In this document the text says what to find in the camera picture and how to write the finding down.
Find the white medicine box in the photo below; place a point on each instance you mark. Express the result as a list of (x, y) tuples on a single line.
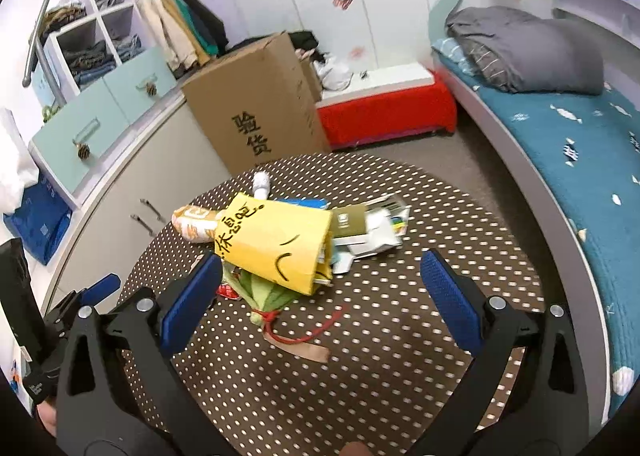
[(367, 229)]

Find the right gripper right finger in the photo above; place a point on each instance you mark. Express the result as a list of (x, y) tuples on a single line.
[(547, 409)]

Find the blue shopping bag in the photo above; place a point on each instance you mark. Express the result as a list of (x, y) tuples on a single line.
[(41, 221)]

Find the low grey cabinet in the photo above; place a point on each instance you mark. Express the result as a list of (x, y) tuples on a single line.
[(170, 164)]

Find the hanging clothes row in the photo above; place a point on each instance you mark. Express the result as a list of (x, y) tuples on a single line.
[(188, 33)]

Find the large cardboard box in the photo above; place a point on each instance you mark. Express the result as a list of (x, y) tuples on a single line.
[(255, 105)]

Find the right hand thumb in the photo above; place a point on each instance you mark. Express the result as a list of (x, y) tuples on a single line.
[(355, 449)]

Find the teal candy print mattress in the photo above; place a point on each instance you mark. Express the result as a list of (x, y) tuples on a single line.
[(585, 149)]

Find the blue white carton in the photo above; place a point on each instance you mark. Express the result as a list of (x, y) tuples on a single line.
[(315, 203)]

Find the green artificial leaves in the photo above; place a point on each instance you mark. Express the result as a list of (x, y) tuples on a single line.
[(265, 298)]

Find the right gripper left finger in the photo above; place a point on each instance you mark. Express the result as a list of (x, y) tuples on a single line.
[(119, 393)]

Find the left hand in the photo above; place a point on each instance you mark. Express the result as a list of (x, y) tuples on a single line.
[(46, 412)]

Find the grey folded quilt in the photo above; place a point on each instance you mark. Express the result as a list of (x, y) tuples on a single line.
[(515, 51)]

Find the small white bottle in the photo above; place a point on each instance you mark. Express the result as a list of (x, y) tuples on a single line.
[(261, 185)]

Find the red covered bench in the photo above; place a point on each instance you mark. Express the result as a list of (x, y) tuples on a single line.
[(388, 116)]

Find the yellow paper box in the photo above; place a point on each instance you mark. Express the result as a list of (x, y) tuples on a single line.
[(285, 244)]

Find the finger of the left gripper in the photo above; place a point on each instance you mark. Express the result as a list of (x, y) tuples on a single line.
[(101, 290)]

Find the orange white plastic bag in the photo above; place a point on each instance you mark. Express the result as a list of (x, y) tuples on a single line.
[(196, 224)]

